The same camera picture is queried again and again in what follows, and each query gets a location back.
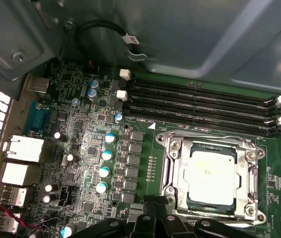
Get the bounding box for small silver port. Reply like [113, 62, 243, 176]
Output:
[23, 74, 51, 94]

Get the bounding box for blue serial port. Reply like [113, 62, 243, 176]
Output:
[23, 100, 53, 136]

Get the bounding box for looped black wire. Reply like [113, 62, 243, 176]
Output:
[74, 19, 160, 61]

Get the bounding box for black RAM slot white clips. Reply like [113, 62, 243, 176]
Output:
[116, 89, 281, 126]
[119, 69, 281, 105]

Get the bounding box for CPU socket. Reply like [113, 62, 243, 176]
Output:
[156, 130, 267, 225]

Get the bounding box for silver port block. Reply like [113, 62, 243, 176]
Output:
[0, 162, 43, 186]
[2, 135, 46, 163]

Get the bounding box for silver CPU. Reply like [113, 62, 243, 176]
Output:
[182, 143, 242, 210]

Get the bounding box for black PC case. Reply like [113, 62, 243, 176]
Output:
[0, 0, 281, 238]

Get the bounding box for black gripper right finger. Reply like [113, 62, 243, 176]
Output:
[156, 196, 255, 238]

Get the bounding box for green motherboard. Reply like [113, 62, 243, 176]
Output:
[18, 58, 281, 238]

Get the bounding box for wire locking lever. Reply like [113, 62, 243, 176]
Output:
[172, 208, 257, 224]
[164, 132, 257, 152]

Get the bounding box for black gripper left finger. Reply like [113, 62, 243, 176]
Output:
[73, 195, 157, 238]

